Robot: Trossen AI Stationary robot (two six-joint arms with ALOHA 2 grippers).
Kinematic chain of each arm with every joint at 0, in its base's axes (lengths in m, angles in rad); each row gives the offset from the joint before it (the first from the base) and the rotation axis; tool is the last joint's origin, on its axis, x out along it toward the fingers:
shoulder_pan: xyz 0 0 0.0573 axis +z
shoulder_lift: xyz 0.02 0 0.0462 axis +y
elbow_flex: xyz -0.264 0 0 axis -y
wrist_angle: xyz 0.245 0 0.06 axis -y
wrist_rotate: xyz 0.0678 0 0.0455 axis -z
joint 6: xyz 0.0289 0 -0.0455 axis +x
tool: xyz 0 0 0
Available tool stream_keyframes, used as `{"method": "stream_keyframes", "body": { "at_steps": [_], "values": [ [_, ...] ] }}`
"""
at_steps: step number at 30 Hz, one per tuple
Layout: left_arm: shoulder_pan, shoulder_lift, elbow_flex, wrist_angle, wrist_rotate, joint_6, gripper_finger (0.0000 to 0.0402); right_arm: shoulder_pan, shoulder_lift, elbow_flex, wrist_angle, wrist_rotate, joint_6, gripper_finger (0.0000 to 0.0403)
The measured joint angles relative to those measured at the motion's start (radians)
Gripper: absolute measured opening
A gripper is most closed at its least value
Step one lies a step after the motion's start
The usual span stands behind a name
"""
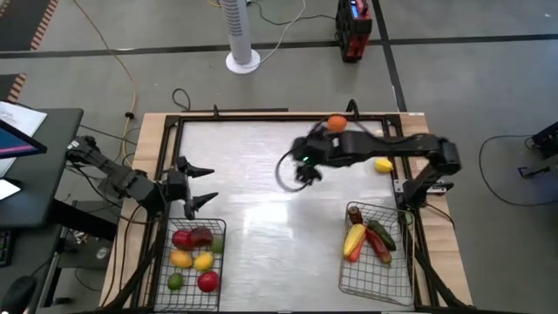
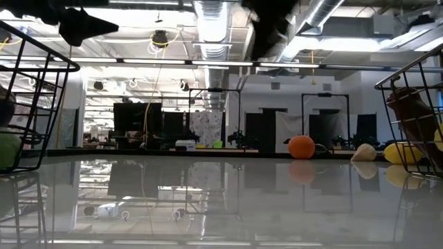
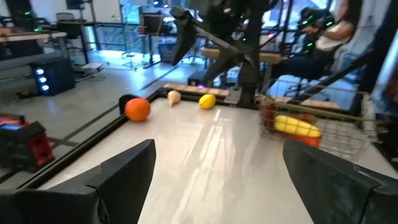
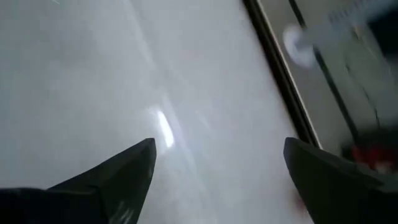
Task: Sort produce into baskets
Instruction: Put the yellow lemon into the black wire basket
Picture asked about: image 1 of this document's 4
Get black cable loop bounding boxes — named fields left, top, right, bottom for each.
left=171, top=88, right=192, bottom=113

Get black computer mouse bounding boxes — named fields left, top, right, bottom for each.
left=0, top=275, right=38, bottom=314

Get red apple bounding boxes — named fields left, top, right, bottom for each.
left=171, top=229, right=193, bottom=251

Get black wire basket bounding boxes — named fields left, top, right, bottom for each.
left=153, top=217, right=227, bottom=313

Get black metal table frame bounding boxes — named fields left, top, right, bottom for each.
left=102, top=99, right=476, bottom=314

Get green cucumber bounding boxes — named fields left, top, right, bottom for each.
left=368, top=219, right=398, bottom=252

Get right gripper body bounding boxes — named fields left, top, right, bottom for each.
left=296, top=164, right=324, bottom=184

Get silver wire basket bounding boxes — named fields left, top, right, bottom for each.
left=338, top=201, right=416, bottom=307

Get orange carrot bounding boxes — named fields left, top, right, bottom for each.
left=347, top=235, right=368, bottom=263

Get orange fruit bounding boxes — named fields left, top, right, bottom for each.
left=327, top=113, right=349, bottom=133

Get dark red chili pepper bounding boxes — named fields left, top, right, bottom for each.
left=364, top=228, right=393, bottom=265

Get white cable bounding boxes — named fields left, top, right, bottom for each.
left=243, top=0, right=307, bottom=71

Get white flat device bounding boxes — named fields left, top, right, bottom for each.
left=0, top=178, right=23, bottom=201

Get black mat orange striped edge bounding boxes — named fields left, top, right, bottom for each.
left=0, top=0, right=59, bottom=52
left=0, top=73, right=28, bottom=105

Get thin black floor cable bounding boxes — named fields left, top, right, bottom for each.
left=246, top=0, right=337, bottom=26

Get white tower fan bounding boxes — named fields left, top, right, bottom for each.
left=219, top=0, right=262, bottom=75

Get yellow cable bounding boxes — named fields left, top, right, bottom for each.
left=71, top=0, right=138, bottom=169

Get yellow banana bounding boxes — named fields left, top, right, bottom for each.
left=343, top=223, right=366, bottom=259

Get black desk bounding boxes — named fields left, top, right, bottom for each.
left=0, top=107, right=85, bottom=231

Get dark keyboard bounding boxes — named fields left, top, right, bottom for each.
left=0, top=229, right=14, bottom=268

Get red tomato green stem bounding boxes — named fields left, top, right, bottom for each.
left=197, top=270, right=221, bottom=294

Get white paper sheet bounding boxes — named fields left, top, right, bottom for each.
left=0, top=100, right=48, bottom=139

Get black flat bracket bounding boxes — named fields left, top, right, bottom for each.
left=517, top=163, right=553, bottom=179

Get orange-yellow mango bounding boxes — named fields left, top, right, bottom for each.
left=169, top=249, right=194, bottom=270

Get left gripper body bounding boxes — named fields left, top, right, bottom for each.
left=163, top=155, right=197, bottom=221

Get dark purple plum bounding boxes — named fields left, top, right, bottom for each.
left=188, top=226, right=214, bottom=248

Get black box device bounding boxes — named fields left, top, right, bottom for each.
left=525, top=120, right=558, bottom=160

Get computer monitor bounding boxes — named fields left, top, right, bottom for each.
left=0, top=119, right=48, bottom=160

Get long black floor cable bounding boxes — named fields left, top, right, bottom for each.
left=478, top=133, right=558, bottom=207

